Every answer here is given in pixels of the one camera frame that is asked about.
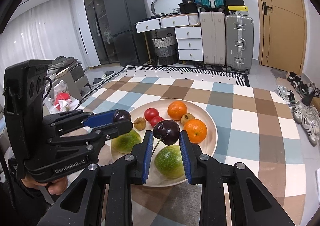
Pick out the glass display cabinet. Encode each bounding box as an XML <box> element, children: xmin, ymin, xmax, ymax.
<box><xmin>84</xmin><ymin>0</ymin><xmax>119</xmax><ymax>64</ymax></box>

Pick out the black refrigerator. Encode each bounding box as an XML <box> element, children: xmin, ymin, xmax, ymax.
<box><xmin>104</xmin><ymin>0</ymin><xmax>149</xmax><ymax>67</ymax></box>

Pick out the woven laundry basket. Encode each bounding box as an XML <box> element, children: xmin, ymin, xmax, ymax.
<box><xmin>152</xmin><ymin>33</ymin><xmax>178</xmax><ymax>66</ymax></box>

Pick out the yellowish green passion fruit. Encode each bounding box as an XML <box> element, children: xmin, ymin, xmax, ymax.
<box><xmin>111</xmin><ymin>130</ymin><xmax>142</xmax><ymax>154</ymax></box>

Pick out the stemmed dark cherry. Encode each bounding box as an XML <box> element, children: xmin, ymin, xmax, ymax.
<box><xmin>151</xmin><ymin>119</ymin><xmax>180</xmax><ymax>155</ymax></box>

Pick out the white drawer desk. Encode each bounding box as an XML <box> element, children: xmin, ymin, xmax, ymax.
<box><xmin>135</xmin><ymin>13</ymin><xmax>203</xmax><ymax>62</ymax></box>

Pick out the red cherry tomato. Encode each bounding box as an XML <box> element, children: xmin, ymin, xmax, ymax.
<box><xmin>150</xmin><ymin>116</ymin><xmax>164</xmax><ymax>127</ymax></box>
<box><xmin>144</xmin><ymin>108</ymin><xmax>159</xmax><ymax>123</ymax></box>

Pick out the cream oval plate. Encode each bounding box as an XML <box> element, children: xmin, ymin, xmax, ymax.
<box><xmin>109</xmin><ymin>98</ymin><xmax>219</xmax><ymax>188</ymax></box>

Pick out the person's left hand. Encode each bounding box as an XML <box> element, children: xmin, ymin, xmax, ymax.
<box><xmin>21</xmin><ymin>175</ymin><xmax>68</xmax><ymax>196</ymax></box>

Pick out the small longan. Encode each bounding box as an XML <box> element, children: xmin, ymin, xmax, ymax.
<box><xmin>133</xmin><ymin>117</ymin><xmax>146</xmax><ymax>131</ymax></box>

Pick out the checkered tablecloth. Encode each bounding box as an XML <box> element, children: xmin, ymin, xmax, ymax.
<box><xmin>79</xmin><ymin>74</ymin><xmax>306</xmax><ymax>225</ymax></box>

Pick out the large longan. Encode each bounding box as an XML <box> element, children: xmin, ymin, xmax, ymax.
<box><xmin>180</xmin><ymin>113</ymin><xmax>195</xmax><ymax>126</ymax></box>

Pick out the orange mandarin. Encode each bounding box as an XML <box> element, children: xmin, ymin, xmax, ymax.
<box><xmin>183</xmin><ymin>119</ymin><xmax>207</xmax><ymax>144</ymax></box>
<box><xmin>167</xmin><ymin>101</ymin><xmax>188</xmax><ymax>121</ymax></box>

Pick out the wooden door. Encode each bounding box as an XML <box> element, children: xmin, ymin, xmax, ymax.
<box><xmin>258</xmin><ymin>0</ymin><xmax>306</xmax><ymax>74</ymax></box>

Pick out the yellow black box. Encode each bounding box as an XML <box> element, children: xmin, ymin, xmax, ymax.
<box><xmin>228</xmin><ymin>5</ymin><xmax>248</xmax><ymax>16</ymax></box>

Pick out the beige suitcase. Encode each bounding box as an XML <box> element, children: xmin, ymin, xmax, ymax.
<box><xmin>200</xmin><ymin>12</ymin><xmax>226</xmax><ymax>67</ymax></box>

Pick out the silver suitcase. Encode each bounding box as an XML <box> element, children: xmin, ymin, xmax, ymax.
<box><xmin>225</xmin><ymin>15</ymin><xmax>254</xmax><ymax>74</ymax></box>

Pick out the red plastic bag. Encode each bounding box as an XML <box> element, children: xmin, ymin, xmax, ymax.
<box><xmin>54</xmin><ymin>93</ymin><xmax>71</xmax><ymax>112</ymax></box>

